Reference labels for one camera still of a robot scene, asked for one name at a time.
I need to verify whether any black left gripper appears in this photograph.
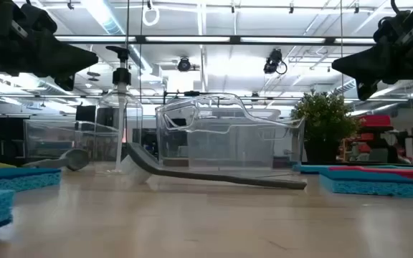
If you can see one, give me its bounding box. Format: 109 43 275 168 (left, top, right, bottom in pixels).
0 0 100 92

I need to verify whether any clear soap bottle black pump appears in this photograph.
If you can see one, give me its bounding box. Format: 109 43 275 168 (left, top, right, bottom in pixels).
95 45 145 174

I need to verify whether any grey round-head dish brush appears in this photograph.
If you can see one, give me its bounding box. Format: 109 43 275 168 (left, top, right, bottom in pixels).
22 148 90 172

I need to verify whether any red cloth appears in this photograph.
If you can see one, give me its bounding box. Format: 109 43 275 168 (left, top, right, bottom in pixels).
328 153 413 187

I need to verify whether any long grey dish brush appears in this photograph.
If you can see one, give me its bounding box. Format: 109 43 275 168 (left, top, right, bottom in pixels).
120 142 308 191

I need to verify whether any red storage bin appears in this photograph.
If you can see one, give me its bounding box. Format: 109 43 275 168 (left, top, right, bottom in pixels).
359 114 394 132

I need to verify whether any black monitor screen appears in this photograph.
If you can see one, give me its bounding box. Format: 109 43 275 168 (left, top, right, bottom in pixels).
75 105 98 125

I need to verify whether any green plant in black pot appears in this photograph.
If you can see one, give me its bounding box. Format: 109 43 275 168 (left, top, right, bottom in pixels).
290 89 361 165

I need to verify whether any small clear plastic bin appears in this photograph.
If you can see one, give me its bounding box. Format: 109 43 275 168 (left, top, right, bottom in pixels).
23 119 121 166

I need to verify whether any black horizontal background bar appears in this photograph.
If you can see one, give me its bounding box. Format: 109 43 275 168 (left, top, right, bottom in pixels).
162 90 222 98

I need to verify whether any large frosted plastic storage bin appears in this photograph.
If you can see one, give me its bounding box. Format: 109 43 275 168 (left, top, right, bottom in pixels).
187 120 275 169

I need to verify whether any thin dark hanging cable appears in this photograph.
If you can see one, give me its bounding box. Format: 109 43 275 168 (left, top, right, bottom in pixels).
339 0 344 90

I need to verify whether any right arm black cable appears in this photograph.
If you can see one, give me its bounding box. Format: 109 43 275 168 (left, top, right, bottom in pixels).
389 0 412 17

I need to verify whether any black hanging cable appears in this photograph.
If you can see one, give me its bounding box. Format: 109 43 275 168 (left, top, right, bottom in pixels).
138 0 144 105
124 0 131 49

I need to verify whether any black overhead rig camera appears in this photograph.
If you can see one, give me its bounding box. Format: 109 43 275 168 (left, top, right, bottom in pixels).
176 57 192 72
262 48 288 75

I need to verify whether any white cable loop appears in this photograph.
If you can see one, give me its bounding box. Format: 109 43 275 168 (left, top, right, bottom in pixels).
141 6 161 27

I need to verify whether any black overhead frame bar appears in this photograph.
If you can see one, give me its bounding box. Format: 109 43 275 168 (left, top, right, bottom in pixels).
54 34 376 46

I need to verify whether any clear plastic caddy with handles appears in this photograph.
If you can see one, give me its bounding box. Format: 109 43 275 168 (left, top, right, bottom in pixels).
155 92 306 179

